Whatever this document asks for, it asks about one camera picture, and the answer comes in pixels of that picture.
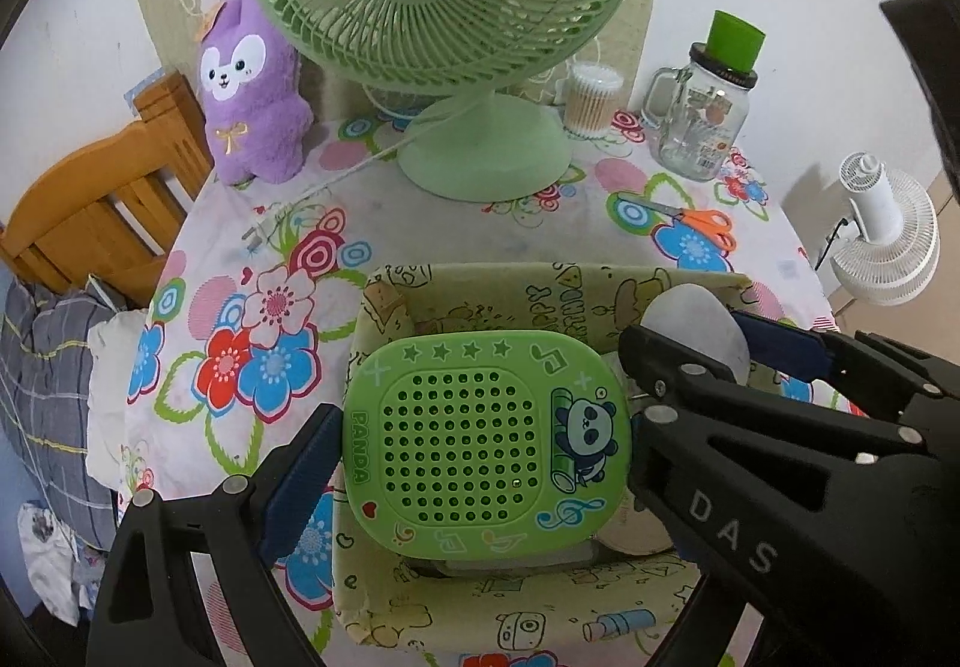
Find wooden chair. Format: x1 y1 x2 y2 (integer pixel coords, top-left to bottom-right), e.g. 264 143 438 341
2 71 213 308

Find white floor fan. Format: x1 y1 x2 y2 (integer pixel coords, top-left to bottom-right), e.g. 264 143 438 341
823 152 940 307

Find orange handled scissors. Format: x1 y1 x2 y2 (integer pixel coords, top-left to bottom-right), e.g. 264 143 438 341
617 191 737 253

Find purple plush toy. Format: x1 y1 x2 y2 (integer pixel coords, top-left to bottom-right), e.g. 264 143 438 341
197 0 314 186

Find floral tablecloth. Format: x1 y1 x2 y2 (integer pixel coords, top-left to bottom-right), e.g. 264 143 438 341
122 113 835 665

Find green panda speaker case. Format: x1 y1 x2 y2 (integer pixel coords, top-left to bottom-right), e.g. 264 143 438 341
343 331 631 561

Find grey plaid bedding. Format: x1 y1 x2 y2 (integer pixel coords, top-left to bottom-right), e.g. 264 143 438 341
2 274 127 552

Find white round earbud case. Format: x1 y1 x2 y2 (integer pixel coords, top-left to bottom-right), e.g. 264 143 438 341
641 284 750 386

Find glass jar with green lid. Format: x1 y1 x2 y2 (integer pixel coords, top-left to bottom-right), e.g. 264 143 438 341
641 11 766 183

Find white fan power cable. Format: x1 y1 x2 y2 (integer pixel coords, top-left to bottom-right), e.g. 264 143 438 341
241 103 482 256

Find cotton swab container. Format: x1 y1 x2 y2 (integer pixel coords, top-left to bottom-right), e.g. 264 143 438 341
563 62 625 139

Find round beige compact mirror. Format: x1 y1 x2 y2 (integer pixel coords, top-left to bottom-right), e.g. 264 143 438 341
594 490 674 557

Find yellow cartoon fabric storage box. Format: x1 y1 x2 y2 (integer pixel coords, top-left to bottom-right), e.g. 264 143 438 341
332 263 752 654

